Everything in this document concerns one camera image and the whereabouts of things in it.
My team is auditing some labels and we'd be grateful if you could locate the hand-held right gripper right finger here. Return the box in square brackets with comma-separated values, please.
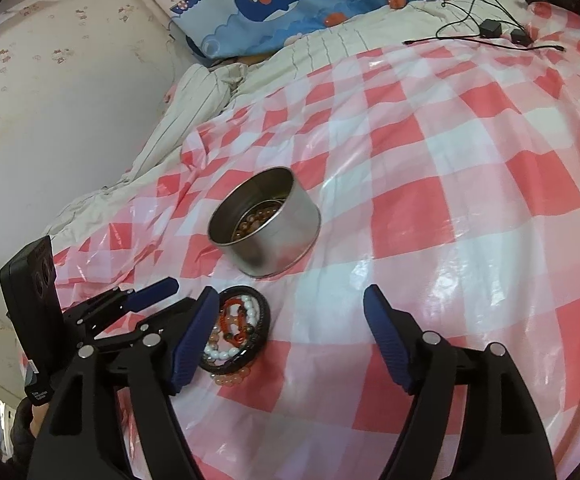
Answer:
[363, 284, 558, 480]

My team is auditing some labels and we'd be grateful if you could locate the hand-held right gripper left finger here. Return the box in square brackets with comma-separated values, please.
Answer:
[26, 287, 219, 480]

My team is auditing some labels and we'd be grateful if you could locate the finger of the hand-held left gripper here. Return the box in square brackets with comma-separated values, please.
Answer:
[64, 277, 180, 334]
[77, 297, 203, 357]

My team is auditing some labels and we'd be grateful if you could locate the pile of bracelets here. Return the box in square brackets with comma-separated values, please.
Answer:
[197, 285, 273, 387]

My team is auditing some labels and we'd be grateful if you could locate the amber bead bracelet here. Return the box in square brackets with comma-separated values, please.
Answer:
[232, 200, 283, 238]

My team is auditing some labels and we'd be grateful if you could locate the round metal tin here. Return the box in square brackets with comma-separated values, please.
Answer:
[207, 167, 322, 279]

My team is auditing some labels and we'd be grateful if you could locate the person's left forearm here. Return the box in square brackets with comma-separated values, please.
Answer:
[10, 400, 46, 480]

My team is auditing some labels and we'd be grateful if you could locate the red white checkered plastic cloth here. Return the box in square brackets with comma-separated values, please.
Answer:
[20, 2, 580, 480]

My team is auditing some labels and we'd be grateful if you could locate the blue whale print pillow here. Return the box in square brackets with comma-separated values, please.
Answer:
[167, 0, 516, 58]

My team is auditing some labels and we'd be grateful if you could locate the black thin cable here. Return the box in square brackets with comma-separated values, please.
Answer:
[404, 0, 566, 53]

